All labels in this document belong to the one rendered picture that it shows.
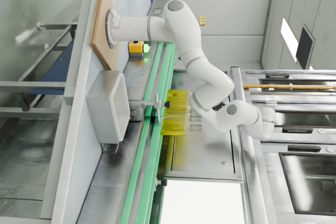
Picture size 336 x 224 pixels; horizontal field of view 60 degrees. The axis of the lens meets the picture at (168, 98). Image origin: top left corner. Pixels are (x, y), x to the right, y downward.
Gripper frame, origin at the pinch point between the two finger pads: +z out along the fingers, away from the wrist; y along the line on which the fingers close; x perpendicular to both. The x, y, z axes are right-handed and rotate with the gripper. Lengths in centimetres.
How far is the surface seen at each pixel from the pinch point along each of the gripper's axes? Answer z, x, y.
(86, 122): 32, 49, 25
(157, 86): 24.9, 5.2, 13.2
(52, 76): 80, 12, 13
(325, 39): -85, -285, -79
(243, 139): -17.0, 0.5, -13.0
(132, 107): 28.9, 23.6, 13.5
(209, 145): -2.3, 9.9, -13.0
